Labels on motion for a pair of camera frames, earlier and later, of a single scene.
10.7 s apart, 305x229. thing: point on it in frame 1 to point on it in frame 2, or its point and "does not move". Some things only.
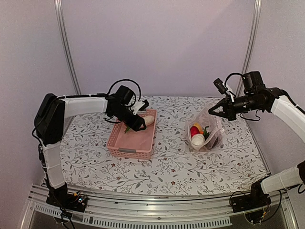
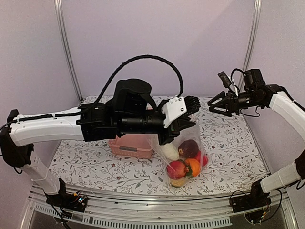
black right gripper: [229, 111] does not move
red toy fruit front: [194, 130] to [176, 170]
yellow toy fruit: [198, 125] to [177, 183]
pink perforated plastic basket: [133, 144] does not move
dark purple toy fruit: [213, 144] to [188, 149]
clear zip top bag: [204, 129] to [185, 157]
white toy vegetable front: [198, 139] to [170, 151]
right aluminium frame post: [255, 24] does not move
